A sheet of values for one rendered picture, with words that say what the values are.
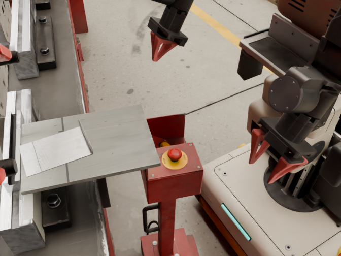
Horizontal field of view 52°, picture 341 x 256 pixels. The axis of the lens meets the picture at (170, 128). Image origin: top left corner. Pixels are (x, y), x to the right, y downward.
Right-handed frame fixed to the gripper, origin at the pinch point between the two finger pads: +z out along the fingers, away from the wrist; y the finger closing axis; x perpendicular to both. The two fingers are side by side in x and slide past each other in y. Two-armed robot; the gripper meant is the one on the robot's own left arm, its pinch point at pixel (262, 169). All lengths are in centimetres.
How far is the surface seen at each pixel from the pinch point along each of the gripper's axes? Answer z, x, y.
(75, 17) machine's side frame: 62, 65, -231
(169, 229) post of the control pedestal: 60, 26, -27
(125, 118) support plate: 7.4, -15.4, -25.8
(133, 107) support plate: 6.0, -12.6, -28.0
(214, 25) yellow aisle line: 27, 166, -188
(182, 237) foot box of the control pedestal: 76, 45, -32
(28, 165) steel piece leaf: 17.2, -35.0, -23.2
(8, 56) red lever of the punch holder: -9.4, -44.9, -15.9
